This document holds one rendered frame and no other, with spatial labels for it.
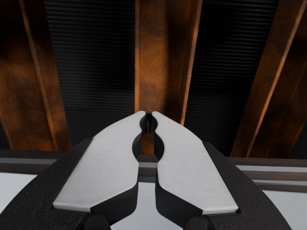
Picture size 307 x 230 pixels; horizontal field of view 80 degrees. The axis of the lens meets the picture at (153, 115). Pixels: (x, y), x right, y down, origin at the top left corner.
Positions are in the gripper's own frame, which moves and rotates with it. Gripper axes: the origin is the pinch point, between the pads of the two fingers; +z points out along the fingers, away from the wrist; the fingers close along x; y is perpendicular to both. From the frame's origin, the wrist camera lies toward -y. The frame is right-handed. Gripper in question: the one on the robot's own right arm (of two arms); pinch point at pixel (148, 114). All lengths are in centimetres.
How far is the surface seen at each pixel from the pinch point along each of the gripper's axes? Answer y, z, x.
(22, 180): 7.8, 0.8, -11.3
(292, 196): 9.1, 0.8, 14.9
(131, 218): 13.1, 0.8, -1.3
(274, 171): 8.4, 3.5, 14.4
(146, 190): 8.8, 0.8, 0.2
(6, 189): 9.0, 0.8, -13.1
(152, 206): 11.1, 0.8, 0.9
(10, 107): 8.1, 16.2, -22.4
